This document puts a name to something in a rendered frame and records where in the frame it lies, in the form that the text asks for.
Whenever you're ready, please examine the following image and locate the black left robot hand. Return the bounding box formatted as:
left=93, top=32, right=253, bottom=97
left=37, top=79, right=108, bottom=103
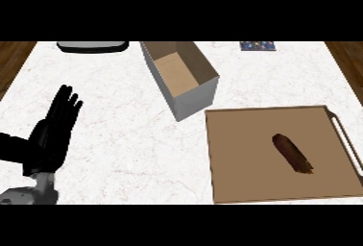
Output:
left=0, top=84, right=86, bottom=178

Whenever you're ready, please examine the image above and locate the open cardboard box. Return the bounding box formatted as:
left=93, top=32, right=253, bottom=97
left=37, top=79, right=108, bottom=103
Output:
left=139, top=41, right=222, bottom=123

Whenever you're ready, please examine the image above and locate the brown wooden tray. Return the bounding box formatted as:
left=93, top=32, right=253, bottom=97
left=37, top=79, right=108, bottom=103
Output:
left=203, top=105, right=363, bottom=205

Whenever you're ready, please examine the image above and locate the dark brown sweet potato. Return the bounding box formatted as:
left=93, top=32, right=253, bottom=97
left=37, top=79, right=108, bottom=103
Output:
left=272, top=133, right=315, bottom=175

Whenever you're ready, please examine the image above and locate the black and grey appliance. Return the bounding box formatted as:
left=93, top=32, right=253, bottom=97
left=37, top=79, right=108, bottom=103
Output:
left=55, top=41, right=130, bottom=55

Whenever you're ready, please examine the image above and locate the dark blue patterned object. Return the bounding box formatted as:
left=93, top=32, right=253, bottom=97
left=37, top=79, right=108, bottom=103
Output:
left=238, top=41, right=278, bottom=52

